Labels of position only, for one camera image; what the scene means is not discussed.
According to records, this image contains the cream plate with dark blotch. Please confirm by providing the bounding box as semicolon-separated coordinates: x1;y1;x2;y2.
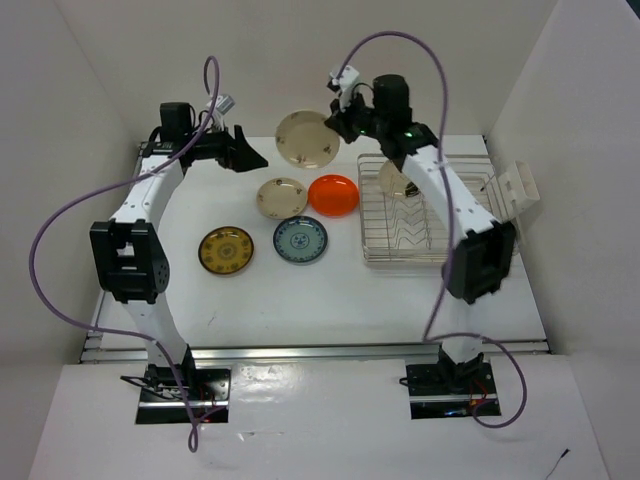
378;160;420;199

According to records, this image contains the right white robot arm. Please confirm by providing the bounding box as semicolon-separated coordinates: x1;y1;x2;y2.
325;73;516;327

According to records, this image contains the orange plate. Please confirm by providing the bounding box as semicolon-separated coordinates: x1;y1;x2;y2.
308;174;359;217

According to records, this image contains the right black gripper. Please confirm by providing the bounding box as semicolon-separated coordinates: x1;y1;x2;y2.
325;87;387;145

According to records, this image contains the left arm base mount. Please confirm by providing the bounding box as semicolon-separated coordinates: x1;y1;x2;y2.
135;364;234;425

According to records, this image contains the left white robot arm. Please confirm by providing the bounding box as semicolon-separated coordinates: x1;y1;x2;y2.
90;95;268;400

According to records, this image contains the wire dish rack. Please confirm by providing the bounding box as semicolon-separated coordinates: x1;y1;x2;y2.
357;154;505;266

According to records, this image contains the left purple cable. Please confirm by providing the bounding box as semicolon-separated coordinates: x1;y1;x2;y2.
28;55;222;453

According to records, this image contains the cream floral plate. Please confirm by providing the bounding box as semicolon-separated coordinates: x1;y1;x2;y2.
256;177;308;220
274;110;341;169

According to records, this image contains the yellow patterned plate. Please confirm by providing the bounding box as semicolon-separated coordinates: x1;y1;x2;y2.
198;226;255;276

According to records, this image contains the blue white patterned plate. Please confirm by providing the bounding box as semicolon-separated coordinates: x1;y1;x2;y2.
272;215;329;265

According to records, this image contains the purple cable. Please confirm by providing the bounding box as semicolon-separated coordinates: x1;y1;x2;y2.
28;55;222;453
337;32;528;429

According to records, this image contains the white cutlery holder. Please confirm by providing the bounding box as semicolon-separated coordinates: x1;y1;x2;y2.
498;161;540;219

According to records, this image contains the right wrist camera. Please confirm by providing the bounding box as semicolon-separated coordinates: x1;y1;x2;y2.
327;65;360;100

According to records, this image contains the aluminium rail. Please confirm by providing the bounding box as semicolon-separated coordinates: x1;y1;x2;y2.
79;339;551;366

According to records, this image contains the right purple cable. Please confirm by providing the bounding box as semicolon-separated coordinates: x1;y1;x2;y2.
337;32;528;429

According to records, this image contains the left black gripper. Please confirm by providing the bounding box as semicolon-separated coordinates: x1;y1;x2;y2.
184;118;267;173

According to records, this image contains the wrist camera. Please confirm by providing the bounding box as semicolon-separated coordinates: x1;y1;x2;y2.
206;94;236;117
327;65;360;100

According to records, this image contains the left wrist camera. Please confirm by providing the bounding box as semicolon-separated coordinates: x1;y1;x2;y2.
206;94;236;117

